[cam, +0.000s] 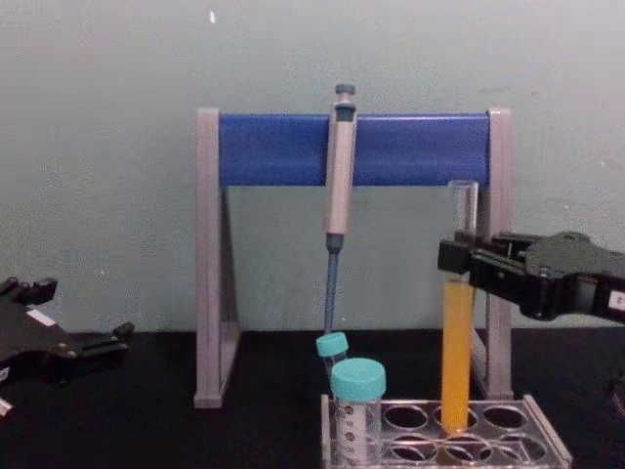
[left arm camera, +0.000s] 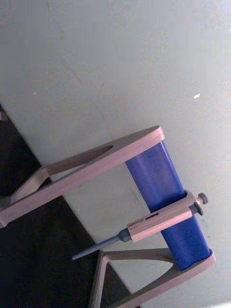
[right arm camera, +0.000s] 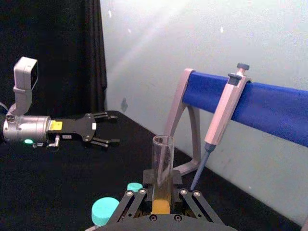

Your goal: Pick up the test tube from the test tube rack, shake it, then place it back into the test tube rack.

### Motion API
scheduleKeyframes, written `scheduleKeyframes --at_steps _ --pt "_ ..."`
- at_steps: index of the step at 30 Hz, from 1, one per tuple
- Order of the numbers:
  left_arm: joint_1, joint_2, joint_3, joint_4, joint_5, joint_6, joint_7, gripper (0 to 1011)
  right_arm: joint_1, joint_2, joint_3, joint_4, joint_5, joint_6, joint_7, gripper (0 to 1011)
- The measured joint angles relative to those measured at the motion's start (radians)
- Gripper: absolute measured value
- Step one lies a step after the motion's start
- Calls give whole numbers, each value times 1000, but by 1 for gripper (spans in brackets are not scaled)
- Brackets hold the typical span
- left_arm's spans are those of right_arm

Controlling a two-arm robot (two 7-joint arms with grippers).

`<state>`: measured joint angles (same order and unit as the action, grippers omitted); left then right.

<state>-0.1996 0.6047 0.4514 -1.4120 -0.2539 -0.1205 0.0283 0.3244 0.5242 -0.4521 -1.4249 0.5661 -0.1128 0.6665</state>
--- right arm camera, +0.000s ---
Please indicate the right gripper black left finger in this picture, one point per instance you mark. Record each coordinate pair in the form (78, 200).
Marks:
(134, 203)

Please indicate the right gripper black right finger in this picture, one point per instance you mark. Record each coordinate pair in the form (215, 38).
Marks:
(196, 204)

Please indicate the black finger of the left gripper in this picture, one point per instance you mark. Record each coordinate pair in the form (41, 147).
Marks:
(103, 116)
(106, 142)

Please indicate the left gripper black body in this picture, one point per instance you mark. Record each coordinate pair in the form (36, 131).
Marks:
(74, 128)

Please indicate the clear tube with orange liquid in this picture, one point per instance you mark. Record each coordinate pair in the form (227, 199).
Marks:
(162, 192)

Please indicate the small teal capped bottle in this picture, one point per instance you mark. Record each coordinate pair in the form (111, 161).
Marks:
(134, 187)

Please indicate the large teal capped bottle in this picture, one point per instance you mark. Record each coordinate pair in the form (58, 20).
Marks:
(104, 209)

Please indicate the black table cloth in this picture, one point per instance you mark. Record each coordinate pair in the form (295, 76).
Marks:
(48, 183)

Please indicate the black curtain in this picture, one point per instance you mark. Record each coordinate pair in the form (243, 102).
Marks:
(53, 48)

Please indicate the grey pipette with blue tip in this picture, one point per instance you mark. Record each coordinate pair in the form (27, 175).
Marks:
(225, 113)

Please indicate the grey stand with blue bar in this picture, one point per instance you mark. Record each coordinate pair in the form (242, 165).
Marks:
(272, 106)

